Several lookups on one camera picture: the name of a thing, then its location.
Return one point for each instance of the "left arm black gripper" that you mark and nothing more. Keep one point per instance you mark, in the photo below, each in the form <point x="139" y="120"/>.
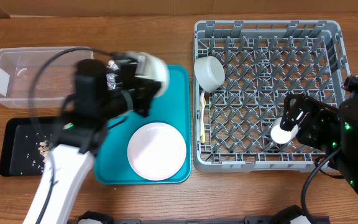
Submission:
<point x="145" y="93"/>

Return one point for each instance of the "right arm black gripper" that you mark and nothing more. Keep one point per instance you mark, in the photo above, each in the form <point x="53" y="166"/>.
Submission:
<point x="319" y="112"/>

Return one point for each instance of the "white bowl with peanuts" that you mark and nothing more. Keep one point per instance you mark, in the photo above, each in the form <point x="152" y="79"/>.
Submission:
<point x="151" y="68"/>

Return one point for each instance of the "foil wrapper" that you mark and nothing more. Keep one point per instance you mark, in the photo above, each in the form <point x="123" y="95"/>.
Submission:
<point x="112" y="70"/>

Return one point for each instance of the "white paper cup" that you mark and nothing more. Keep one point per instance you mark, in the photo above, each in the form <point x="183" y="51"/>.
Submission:
<point x="281" y="136"/>

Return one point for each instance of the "grey bowl with rice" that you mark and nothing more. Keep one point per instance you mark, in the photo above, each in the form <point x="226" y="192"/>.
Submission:
<point x="209" y="73"/>

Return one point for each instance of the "yellow plastic fork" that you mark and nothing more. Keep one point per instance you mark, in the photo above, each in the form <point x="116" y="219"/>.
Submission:
<point x="202" y="131"/>

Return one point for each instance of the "peanut pile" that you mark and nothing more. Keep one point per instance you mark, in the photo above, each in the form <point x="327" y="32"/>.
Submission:
<point x="43" y="148"/>

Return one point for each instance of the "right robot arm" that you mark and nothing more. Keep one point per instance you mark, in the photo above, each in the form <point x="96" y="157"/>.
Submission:
<point x="345" y="157"/>

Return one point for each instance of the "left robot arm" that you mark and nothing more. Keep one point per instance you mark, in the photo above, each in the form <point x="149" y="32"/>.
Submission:
<point x="83" y="126"/>

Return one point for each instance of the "grey plastic dishwasher rack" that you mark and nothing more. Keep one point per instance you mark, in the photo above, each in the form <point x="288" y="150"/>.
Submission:
<point x="264" y="61"/>

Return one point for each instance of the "clear plastic waste bin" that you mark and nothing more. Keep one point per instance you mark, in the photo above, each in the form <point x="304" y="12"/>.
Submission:
<point x="18" y="67"/>

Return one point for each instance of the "black rectangular waste tray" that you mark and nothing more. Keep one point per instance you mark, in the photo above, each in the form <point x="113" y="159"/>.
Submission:
<point x="9" y="159"/>

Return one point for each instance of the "white round plate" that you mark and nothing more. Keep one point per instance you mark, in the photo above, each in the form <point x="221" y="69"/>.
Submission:
<point x="156" y="151"/>

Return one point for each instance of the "teal plastic serving tray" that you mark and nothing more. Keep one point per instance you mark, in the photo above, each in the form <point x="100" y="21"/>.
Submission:
<point x="173" y="107"/>

